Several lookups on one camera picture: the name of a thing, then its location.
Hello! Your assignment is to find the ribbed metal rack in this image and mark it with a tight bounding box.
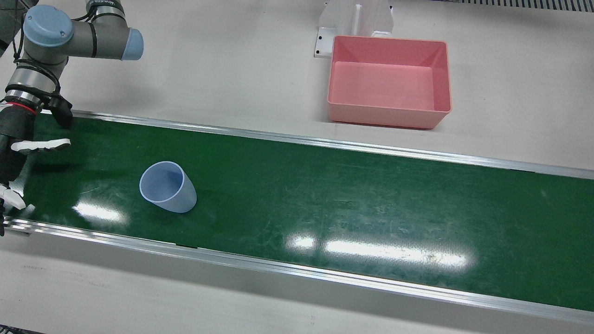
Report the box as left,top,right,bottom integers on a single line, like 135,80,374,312
436,0,594,12

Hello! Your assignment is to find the white grey right robot hand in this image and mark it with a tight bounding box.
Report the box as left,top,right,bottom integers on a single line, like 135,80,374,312
0,103,72,237

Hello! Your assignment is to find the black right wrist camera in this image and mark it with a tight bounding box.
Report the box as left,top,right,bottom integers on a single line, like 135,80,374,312
45,94,74,129

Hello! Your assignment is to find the pink plastic box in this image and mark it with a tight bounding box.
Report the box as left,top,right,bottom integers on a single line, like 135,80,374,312
327,35,452,130

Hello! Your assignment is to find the blue plastic cup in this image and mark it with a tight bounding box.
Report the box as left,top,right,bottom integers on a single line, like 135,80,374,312
139,161,197,214

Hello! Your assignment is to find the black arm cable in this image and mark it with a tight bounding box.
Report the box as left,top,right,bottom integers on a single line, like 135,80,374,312
12,0,29,63

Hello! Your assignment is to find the green conveyor belt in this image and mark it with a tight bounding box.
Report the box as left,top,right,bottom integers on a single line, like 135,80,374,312
0,104,594,325

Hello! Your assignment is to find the white column stand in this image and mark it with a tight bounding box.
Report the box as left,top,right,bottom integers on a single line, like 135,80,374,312
314,0,394,59

